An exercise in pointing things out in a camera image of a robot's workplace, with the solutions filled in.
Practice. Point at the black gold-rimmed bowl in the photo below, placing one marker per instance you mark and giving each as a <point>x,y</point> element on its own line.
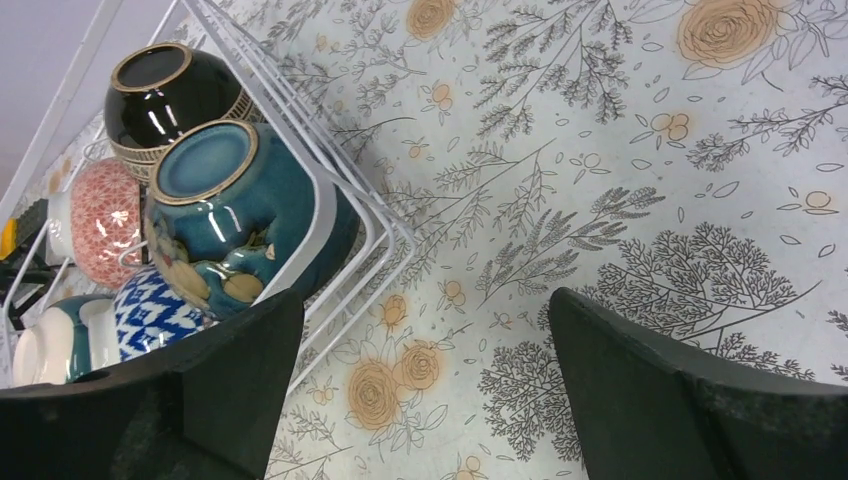
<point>162,91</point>

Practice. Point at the teal and cream bowl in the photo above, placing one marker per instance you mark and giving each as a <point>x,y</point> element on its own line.
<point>72,338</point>

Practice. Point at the dark teal floral bowl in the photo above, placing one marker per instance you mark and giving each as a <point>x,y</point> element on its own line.
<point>228,204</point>

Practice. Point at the blue white patterned bowl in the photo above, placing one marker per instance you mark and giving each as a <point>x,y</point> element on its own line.
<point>144,315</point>

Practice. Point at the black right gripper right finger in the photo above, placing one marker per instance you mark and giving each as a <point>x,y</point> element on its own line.
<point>646,406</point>

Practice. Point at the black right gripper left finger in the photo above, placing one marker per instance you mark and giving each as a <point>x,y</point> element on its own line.
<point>205,407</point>

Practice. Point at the floral tablecloth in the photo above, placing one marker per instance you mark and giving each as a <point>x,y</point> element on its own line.
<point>681,162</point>

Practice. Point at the red patterned bowl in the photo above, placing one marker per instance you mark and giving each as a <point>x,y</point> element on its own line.
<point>96,220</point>

